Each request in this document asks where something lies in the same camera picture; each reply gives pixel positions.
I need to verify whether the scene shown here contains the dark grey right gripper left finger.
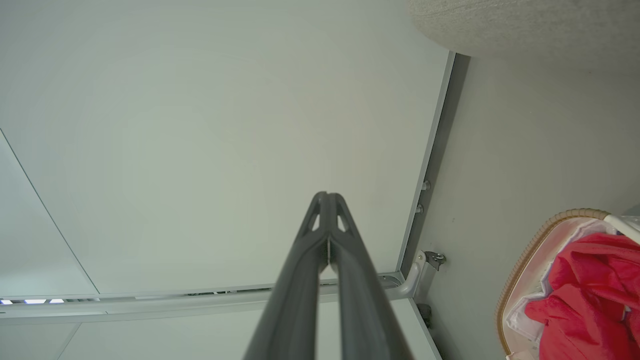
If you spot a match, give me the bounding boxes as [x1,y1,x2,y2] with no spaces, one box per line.
[243,191,330,360]

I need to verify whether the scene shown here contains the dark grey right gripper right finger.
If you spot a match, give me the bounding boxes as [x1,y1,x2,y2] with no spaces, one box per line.
[328,192,414,360]

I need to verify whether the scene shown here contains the red garment white stripes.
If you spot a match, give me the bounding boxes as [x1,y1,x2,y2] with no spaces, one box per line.
[523,232,640,360]

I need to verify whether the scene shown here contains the woven laundry basket brown rim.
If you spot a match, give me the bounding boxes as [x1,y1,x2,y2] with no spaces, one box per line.
[494,208,640,360]

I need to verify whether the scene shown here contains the metal corner bracket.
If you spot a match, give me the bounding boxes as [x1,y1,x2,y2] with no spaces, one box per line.
[399,249,447,302]

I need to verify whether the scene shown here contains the long aluminium frame rail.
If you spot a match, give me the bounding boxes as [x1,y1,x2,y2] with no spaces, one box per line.
[0,272,407,327]

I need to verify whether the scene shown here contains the upright aluminium frame bar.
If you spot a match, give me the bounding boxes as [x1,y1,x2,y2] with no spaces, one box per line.
[396,50,471,281]

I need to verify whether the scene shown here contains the white basket handle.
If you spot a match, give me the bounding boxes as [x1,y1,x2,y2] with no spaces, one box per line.
[603,213,640,246]

